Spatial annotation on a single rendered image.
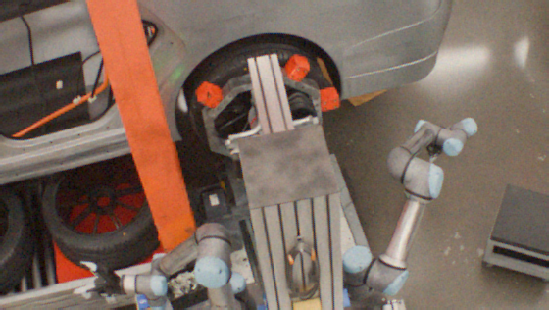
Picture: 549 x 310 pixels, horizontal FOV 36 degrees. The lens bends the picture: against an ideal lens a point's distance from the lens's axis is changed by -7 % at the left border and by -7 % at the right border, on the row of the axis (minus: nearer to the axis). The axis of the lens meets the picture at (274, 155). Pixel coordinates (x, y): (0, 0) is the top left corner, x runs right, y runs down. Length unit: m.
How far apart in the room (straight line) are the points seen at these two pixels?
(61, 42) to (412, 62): 1.84
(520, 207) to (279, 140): 2.19
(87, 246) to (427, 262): 1.75
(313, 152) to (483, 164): 2.66
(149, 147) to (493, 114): 2.49
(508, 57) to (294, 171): 3.35
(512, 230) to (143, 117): 2.00
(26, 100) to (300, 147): 2.37
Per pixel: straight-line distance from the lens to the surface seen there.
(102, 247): 4.37
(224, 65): 4.05
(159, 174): 3.66
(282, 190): 2.50
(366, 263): 3.50
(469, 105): 5.41
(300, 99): 4.02
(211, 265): 3.06
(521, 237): 4.47
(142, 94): 3.30
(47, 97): 4.65
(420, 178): 3.41
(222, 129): 4.37
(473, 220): 4.91
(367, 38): 4.15
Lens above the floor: 4.05
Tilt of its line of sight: 52 degrees down
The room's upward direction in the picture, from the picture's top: 8 degrees counter-clockwise
